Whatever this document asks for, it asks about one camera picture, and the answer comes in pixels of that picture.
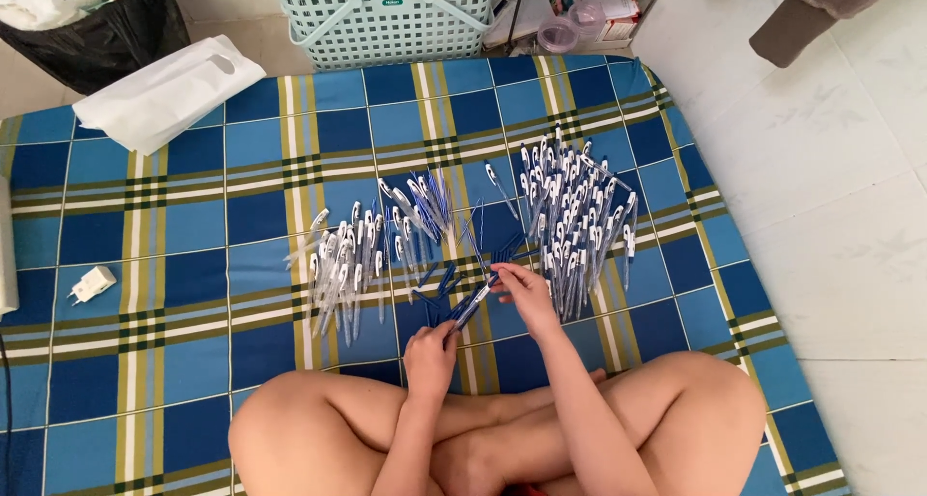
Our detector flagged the brown fleece garment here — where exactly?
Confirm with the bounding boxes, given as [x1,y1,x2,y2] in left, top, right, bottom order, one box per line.
[749,0,908,69]

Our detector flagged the pale green plastic basket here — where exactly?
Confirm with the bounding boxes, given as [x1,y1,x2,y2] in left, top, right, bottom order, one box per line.
[261,0,498,72]

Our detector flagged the pile of assembled white-clip pens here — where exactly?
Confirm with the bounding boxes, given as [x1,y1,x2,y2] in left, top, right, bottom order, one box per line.
[516,124,641,322]

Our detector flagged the white plastic bag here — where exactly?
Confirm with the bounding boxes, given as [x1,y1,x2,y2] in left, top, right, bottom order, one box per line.
[72,35,267,156]

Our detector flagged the pile of clear pen barrels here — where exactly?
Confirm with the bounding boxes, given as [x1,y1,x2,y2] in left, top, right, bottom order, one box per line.
[284,200,395,348]

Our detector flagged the clear pen with blue tip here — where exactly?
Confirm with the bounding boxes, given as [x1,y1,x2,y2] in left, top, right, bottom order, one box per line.
[446,273,502,336]

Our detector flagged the blue plaid mattress sheet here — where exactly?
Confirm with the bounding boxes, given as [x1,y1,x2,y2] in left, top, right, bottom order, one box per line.
[0,54,853,496]

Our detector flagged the white charger plug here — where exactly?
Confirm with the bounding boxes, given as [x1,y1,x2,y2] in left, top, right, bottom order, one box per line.
[67,265,117,306]

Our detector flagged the black trash bag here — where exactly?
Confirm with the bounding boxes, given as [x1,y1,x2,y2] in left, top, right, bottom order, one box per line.
[0,0,192,96]

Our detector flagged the person's left leg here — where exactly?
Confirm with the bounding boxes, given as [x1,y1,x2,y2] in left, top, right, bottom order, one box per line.
[227,368,609,496]

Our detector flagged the white metal shelf with containers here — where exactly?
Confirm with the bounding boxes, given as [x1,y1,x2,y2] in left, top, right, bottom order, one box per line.
[481,0,672,57]

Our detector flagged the person's leg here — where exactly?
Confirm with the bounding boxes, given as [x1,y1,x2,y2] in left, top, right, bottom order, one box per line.
[227,368,609,496]
[430,350,768,496]

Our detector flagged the single white-clip pen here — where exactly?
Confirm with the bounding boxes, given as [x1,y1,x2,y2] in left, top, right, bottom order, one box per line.
[483,160,520,221]

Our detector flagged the bundle of blue ink refills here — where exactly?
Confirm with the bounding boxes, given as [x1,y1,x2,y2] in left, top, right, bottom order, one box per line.
[377,166,485,265]

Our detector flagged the person's right hand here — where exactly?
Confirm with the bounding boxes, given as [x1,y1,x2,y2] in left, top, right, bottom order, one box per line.
[490,263,563,340]

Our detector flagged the black cable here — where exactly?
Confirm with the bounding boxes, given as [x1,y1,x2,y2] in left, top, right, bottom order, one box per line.
[0,332,14,496]

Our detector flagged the person's left hand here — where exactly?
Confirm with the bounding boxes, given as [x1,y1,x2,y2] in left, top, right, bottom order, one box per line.
[403,320,462,404]

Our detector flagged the white cloth roll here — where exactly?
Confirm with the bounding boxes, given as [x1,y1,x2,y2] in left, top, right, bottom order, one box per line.
[0,176,20,316]

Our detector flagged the person's right leg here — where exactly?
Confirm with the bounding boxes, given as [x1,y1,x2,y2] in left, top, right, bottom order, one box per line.
[430,350,768,496]

